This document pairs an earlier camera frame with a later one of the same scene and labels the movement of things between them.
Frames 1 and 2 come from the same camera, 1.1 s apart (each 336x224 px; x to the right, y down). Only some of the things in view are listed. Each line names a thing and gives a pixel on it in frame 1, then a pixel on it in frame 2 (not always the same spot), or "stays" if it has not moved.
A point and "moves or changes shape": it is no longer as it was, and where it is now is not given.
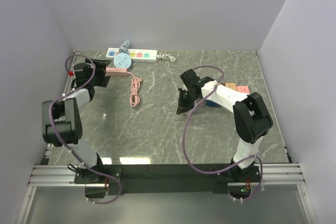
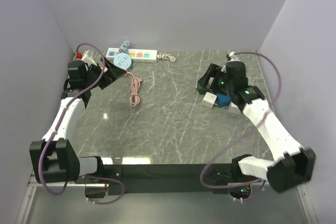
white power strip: [136, 55] stays
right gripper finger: [184, 106] to [202, 88]
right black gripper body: [190, 97] to [219, 84]
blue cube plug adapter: [211, 103] moves or changes shape
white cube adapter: [188, 113] to [209, 99]
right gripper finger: [182, 102] to [202, 83]
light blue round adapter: [122, 60] stays
